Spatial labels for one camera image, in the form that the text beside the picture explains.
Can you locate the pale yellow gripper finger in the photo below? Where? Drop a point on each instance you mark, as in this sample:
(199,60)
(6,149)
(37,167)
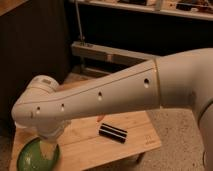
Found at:
(47,149)

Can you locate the black striped box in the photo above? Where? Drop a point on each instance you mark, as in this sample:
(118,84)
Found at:
(114,133)

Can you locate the wooden side table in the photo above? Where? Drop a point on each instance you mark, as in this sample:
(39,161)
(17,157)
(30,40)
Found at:
(82,147)

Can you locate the metal pole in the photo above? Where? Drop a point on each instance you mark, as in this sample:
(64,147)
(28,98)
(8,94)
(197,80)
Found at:
(82,39)

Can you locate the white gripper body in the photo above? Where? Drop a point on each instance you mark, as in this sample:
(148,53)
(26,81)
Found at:
(51,131)

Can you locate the orange carrot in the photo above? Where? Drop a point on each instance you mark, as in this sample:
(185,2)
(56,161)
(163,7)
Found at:
(99,118)

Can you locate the cluttered white shelf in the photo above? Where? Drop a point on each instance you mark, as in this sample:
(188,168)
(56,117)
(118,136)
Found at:
(159,7)

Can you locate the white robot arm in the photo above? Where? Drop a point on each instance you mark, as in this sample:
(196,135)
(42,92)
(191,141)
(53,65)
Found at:
(180,80)

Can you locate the green ceramic bowl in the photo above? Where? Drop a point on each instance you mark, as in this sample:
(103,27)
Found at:
(30,158)

